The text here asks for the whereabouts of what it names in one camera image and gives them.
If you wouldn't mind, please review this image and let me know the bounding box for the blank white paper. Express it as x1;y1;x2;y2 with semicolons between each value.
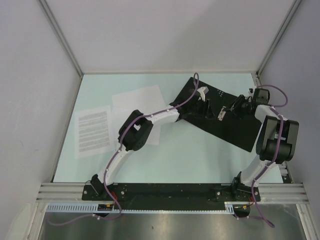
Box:
111;108;161;145
112;85;167;114

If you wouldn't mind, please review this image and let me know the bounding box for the light blue slotted cable duct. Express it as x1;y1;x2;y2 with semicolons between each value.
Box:
46;203;234;215

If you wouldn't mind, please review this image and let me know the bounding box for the blank white paper upper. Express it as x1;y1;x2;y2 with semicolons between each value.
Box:
112;85;167;114

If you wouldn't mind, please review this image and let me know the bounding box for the aluminium front frame rail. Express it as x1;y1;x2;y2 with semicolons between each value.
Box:
37;182;309;204

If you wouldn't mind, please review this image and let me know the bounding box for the printed text paper sheet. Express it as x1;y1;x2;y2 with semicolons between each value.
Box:
74;105;115;159

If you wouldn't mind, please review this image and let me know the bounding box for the aluminium right side rail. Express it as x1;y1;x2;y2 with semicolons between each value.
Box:
251;72;292;183

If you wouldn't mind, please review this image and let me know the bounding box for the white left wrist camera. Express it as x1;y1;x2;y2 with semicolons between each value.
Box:
196;86;209;102

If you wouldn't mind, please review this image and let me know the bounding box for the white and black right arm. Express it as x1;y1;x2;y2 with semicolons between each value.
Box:
223;89;299;201

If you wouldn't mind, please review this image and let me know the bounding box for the aluminium corner post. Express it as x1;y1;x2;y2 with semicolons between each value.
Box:
36;0;84;79
255;0;304;77

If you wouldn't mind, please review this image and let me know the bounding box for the aluminium left corner post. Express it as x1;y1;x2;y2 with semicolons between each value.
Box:
36;0;84;79

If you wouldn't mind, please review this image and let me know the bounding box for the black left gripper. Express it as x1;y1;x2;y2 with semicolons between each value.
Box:
187;98;215;119

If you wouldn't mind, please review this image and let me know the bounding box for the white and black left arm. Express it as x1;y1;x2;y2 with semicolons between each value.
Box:
90;97;215;200

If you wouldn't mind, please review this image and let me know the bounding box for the aluminium right corner post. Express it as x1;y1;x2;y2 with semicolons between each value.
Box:
255;0;304;77

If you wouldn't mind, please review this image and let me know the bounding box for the red and black file folder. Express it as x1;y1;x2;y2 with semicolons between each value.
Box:
182;81;262;152

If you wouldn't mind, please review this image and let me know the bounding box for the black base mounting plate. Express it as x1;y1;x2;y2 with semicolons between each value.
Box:
81;183;261;211

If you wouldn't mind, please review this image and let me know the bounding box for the blank white paper lower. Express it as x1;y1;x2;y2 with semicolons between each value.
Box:
111;108;161;145

